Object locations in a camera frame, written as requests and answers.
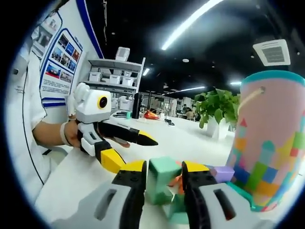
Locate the ceiling air conditioner vent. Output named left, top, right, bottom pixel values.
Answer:
left=252, top=39, right=292, bottom=67

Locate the green plant in white pot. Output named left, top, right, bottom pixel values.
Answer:
left=194, top=88, right=240, bottom=140

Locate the red snack bag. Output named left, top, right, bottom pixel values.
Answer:
left=143, top=110, right=160, bottom=121

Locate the pink toy storage bucket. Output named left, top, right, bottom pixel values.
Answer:
left=226, top=70, right=305, bottom=213

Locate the person's left hand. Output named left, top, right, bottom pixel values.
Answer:
left=62, top=118, right=83, bottom=148

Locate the white table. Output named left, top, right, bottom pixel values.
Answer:
left=34, top=111, right=305, bottom=229

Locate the tall green toy block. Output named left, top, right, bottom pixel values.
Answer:
left=145, top=156, right=183, bottom=206

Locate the pile of colourful toy blocks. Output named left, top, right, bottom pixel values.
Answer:
left=163, top=161, right=257, bottom=225

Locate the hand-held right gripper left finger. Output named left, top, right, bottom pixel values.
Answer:
left=51, top=159, right=148, bottom=229

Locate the black bottle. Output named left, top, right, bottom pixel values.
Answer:
left=134, top=93, right=142, bottom=119

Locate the ceiling light strip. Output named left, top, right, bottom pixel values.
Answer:
left=161, top=0, right=224, bottom=51
left=170, top=85, right=206, bottom=93

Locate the row of white storage bins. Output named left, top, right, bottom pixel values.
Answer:
left=88, top=70, right=136, bottom=87

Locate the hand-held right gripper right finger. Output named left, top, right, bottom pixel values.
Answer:
left=181, top=161, right=267, bottom=229

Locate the person in white shirt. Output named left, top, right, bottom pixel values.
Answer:
left=6, top=42, right=72, bottom=206

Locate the grey shelf rack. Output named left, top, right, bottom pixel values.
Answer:
left=82, top=57, right=146, bottom=115

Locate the white chest-worn device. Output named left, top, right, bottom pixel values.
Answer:
left=10, top=35, right=31, bottom=74

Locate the thin black cable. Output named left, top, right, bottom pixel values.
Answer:
left=22, top=69, right=46, bottom=186

